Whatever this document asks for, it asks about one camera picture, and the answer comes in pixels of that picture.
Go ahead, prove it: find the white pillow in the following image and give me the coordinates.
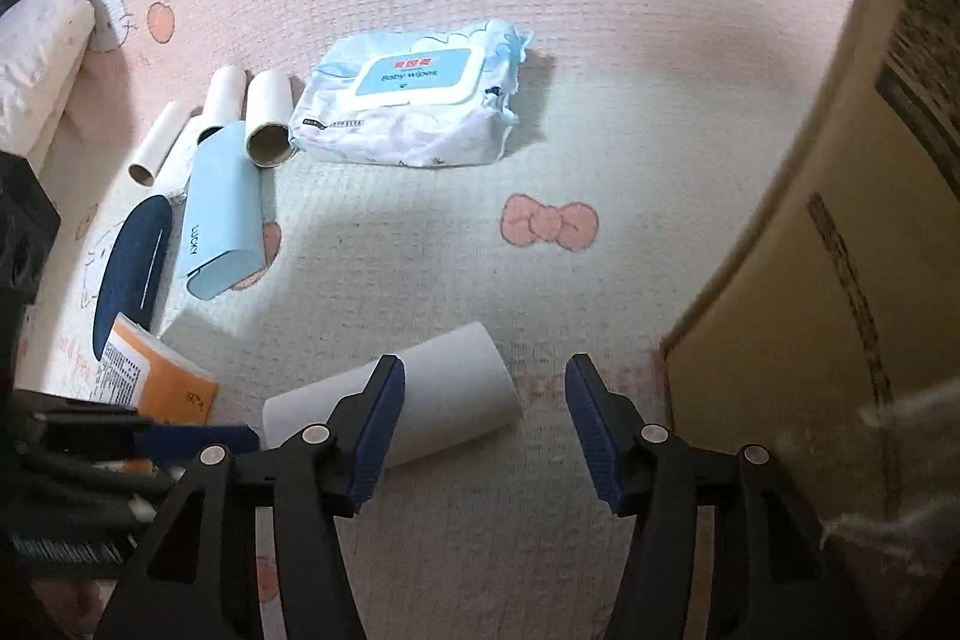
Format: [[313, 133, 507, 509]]
[[2, 0, 94, 172]]

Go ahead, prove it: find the thin white paper roll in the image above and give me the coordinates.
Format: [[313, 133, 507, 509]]
[[127, 101, 190, 187]]

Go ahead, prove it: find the white stitched booklet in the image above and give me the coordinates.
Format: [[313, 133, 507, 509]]
[[151, 115, 205, 203]]

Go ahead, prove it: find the baby wipes pack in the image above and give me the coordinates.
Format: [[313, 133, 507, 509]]
[[288, 19, 532, 169]]

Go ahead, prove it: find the light blue case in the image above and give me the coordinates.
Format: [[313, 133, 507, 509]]
[[176, 120, 265, 301]]

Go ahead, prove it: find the pink hello kitty mat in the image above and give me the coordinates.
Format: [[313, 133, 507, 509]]
[[5, 0, 851, 638]]

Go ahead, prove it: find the navy blue glasses case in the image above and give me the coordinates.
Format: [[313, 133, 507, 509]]
[[93, 195, 172, 359]]

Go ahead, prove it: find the brown cardboard box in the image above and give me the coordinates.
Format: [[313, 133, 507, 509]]
[[665, 0, 958, 638]]

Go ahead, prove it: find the orange white packet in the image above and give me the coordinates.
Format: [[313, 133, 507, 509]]
[[91, 314, 218, 425]]

